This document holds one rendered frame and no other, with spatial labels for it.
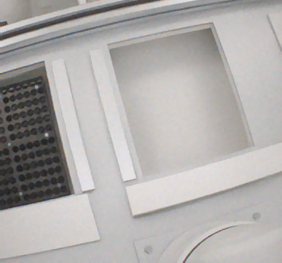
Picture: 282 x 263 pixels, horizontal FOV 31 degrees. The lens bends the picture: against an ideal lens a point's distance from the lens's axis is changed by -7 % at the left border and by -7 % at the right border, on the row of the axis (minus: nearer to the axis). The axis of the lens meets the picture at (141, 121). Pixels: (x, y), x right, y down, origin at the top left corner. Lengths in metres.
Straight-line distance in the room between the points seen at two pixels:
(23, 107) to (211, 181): 0.36
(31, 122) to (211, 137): 0.34
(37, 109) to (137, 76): 0.21
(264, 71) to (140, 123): 0.26
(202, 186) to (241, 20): 0.33
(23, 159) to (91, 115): 0.16
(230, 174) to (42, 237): 0.32
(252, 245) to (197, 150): 0.51
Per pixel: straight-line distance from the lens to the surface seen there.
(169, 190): 0.84
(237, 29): 0.98
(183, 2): 0.94
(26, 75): 1.05
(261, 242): 0.53
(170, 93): 1.04
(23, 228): 0.87
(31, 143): 0.94
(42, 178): 0.93
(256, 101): 0.94
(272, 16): 1.01
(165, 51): 1.07
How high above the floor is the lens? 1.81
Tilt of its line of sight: 75 degrees down
